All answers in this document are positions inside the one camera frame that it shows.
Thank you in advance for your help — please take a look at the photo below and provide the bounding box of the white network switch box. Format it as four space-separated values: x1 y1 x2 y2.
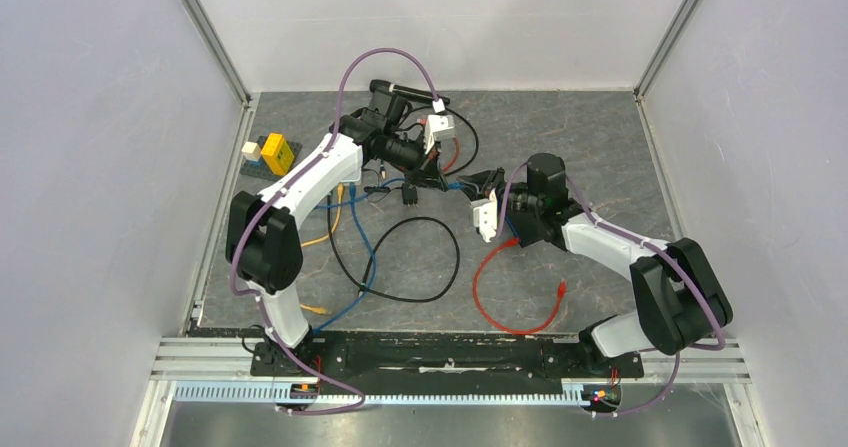
338 169 363 186

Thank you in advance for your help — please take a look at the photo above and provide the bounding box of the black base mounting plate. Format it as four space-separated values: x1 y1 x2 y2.
249 330 644 396

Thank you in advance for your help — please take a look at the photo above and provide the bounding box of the red cable loop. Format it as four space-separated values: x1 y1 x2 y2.
407 117 461 175

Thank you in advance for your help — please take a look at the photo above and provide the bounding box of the long black cable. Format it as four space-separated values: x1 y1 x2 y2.
325 192 462 305

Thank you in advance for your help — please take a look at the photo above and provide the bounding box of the yellow toy brick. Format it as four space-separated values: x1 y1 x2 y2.
261 133 295 176

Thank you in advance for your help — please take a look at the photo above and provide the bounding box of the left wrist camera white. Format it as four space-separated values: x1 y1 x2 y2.
424 99 455 154

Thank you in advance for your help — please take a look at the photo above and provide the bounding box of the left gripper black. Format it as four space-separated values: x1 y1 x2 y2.
381 131 448 193

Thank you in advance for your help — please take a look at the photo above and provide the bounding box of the black microphone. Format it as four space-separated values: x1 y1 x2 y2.
369 79 433 104

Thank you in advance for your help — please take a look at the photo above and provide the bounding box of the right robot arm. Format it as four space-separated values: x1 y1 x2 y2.
458 153 733 375

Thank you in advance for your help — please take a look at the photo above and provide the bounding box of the black power adapter with cord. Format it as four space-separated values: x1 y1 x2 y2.
364 182 419 206

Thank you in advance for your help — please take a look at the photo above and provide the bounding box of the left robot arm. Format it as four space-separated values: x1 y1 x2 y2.
226 81 454 375

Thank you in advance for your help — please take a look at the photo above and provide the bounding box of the yellow ethernet cable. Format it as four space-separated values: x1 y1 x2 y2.
299 184 346 317

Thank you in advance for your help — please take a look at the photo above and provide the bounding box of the red cable with black adapter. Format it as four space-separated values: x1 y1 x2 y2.
471 235 570 337

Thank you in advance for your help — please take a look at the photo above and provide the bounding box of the white cable duct strip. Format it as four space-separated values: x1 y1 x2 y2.
173 380 590 407

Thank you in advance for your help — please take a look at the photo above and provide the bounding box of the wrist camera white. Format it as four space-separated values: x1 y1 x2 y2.
470 190 498 243
424 99 455 154

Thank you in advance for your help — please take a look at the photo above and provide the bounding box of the cream toy brick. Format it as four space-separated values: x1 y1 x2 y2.
241 141 262 163

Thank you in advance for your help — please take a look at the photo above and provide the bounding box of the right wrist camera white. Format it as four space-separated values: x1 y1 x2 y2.
470 190 498 243

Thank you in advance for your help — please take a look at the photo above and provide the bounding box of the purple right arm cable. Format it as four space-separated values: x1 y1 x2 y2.
496 159 729 419

